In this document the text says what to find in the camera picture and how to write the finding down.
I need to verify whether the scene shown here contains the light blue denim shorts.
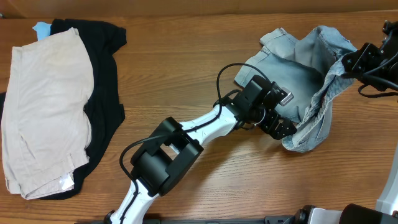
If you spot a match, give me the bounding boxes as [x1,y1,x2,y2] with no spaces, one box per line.
[234,26,357,152]

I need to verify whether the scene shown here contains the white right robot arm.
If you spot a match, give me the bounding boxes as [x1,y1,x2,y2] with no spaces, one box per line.
[342,43,397,223]

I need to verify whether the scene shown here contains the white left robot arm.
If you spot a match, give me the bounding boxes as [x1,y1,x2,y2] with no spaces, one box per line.
[103,75,297,223]

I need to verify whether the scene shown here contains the black t-shirt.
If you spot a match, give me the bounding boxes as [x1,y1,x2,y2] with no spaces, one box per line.
[0,18,127,201]

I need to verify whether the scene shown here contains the beige cotton shorts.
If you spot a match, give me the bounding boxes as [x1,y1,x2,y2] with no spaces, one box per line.
[1,28,94,200]

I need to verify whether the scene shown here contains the light blue folded garment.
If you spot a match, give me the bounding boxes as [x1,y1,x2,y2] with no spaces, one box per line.
[32,22,51,40]

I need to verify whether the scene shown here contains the brown cardboard backdrop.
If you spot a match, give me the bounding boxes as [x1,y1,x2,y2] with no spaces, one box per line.
[1,0,397,18]

